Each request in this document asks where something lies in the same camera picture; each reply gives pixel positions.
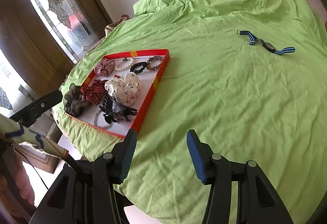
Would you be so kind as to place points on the red white checked scrunchie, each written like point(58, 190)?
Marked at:
point(104, 67)

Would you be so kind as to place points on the grey green scrunchie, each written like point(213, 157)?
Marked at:
point(74, 101)

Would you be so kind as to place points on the green bed sheet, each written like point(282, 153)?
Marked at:
point(244, 101)

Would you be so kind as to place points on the red rimmed white tray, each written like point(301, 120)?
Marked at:
point(149, 66)

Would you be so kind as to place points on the left hand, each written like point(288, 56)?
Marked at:
point(22, 182)

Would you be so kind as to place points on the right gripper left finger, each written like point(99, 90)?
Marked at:
point(123, 153)

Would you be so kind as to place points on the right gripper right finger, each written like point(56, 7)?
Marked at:
point(201, 154)

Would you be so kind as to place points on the stained glass door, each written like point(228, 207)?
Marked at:
point(67, 25)

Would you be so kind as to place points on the white patterned scrunchie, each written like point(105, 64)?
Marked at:
point(124, 90)

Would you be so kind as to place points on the black hair claw clip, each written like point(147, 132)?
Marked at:
point(114, 111)

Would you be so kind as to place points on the red polka dot scrunchie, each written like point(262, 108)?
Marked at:
point(94, 93)

